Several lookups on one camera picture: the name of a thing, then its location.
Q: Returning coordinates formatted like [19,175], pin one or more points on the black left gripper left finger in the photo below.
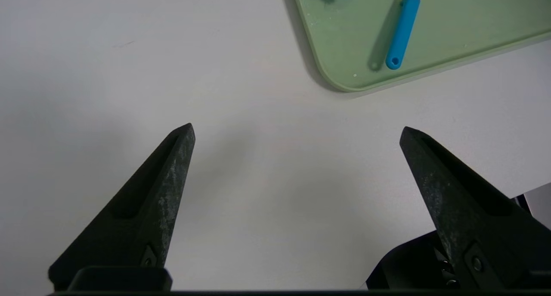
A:
[146,210]

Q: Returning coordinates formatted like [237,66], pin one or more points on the light green plastic tray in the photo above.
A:
[353,42]

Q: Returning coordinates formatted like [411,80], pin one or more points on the black robot chassis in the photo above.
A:
[404,261]

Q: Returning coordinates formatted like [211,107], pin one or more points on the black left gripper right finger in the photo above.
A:
[469,210]

